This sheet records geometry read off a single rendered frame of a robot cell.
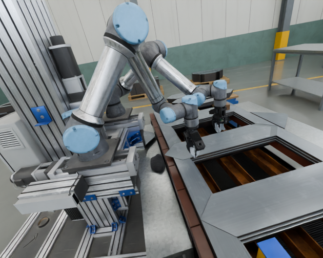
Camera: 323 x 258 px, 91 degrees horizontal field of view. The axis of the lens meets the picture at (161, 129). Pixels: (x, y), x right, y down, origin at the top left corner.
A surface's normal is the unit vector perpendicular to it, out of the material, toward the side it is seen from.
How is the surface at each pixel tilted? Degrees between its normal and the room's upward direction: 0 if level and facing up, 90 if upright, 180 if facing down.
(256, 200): 0
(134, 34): 84
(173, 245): 0
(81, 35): 90
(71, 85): 90
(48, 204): 90
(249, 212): 0
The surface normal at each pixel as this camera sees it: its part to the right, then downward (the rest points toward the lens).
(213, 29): 0.03, 0.47
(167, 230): -0.16, -0.87
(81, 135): 0.37, 0.47
